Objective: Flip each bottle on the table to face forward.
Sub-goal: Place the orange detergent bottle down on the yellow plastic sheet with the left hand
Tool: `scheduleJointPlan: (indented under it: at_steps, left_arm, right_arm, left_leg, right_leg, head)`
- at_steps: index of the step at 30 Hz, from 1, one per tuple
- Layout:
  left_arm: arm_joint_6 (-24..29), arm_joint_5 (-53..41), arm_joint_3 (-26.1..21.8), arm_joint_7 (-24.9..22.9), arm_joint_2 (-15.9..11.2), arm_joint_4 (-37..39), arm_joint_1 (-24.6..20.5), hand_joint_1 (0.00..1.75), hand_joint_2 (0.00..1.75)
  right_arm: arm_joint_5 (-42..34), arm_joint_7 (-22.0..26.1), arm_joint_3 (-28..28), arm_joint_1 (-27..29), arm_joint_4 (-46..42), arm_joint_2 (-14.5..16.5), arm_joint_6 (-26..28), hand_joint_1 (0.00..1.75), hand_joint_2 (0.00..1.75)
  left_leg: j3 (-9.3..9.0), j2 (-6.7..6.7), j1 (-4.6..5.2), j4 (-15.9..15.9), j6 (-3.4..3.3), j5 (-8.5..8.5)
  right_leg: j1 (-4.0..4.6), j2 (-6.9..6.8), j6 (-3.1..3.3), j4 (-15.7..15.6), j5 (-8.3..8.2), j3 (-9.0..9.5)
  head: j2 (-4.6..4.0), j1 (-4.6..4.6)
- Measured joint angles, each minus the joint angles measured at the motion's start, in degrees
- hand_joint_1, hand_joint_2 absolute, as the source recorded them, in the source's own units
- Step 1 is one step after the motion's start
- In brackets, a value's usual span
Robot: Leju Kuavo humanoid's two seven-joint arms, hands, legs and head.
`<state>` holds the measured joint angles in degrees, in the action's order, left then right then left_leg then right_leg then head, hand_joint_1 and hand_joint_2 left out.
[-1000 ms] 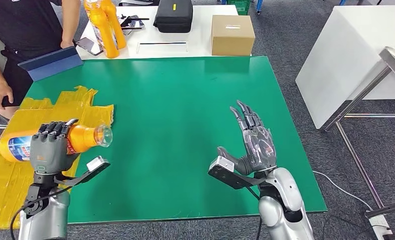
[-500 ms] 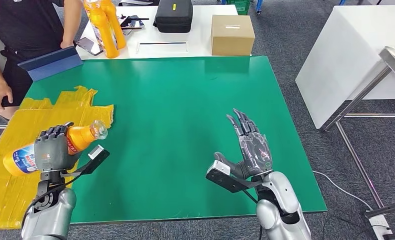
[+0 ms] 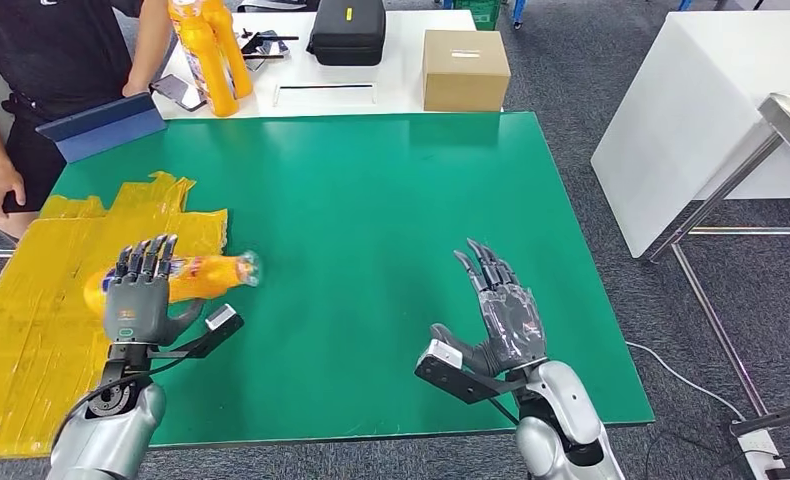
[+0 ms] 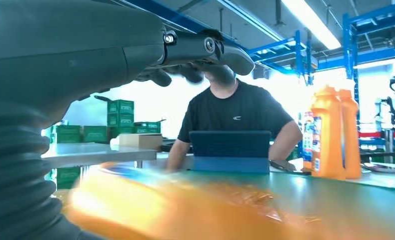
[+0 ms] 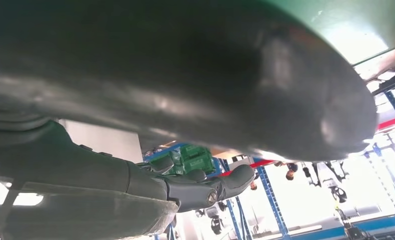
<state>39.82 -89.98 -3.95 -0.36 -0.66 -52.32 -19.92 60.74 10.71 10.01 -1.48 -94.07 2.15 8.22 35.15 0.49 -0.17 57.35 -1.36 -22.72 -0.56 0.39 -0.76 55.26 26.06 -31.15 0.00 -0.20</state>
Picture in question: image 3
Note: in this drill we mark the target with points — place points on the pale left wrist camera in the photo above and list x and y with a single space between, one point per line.
221 316

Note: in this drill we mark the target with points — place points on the white panel desk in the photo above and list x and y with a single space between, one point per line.
700 100

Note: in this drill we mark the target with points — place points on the yellow tape sheet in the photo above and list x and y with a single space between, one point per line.
24 371

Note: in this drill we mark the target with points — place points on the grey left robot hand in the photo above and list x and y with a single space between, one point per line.
136 311

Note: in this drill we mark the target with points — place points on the black rod tool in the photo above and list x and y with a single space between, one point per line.
276 38
266 57

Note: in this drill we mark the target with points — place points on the brown cardboard box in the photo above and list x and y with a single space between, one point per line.
466 74

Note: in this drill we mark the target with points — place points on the blue tablet cover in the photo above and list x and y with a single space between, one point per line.
103 129

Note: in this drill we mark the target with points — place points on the black left camera bracket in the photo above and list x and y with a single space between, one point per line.
216 341

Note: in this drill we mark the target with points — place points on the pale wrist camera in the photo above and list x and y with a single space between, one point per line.
221 316
444 354

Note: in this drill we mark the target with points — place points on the green plastic crate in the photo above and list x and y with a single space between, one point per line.
480 12

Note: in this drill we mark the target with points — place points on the black carrying case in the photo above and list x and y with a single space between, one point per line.
345 34

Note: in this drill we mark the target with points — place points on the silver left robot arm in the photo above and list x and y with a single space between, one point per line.
103 437

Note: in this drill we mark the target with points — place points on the white power strip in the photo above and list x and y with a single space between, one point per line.
759 452

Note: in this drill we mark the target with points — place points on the black smartphone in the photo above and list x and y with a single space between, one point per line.
176 93

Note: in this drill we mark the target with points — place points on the white table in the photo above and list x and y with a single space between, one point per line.
395 81

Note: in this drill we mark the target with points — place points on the person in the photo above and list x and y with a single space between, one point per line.
57 53

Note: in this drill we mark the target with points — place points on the black right camera bracket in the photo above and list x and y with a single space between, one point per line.
454 384

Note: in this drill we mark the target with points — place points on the black camera bracket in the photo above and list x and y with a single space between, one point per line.
454 384
216 341

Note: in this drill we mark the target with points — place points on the orange detergent bottle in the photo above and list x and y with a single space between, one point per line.
213 73
239 60
209 278

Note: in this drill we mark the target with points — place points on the person's left hand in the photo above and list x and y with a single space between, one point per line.
135 88

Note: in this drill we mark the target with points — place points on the person's left forearm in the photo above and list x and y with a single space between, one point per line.
150 40

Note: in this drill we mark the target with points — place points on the person's right hand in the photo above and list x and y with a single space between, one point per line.
1 192

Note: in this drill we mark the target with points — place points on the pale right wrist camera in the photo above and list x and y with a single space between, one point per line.
444 354

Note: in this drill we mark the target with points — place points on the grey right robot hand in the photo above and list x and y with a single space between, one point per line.
511 324

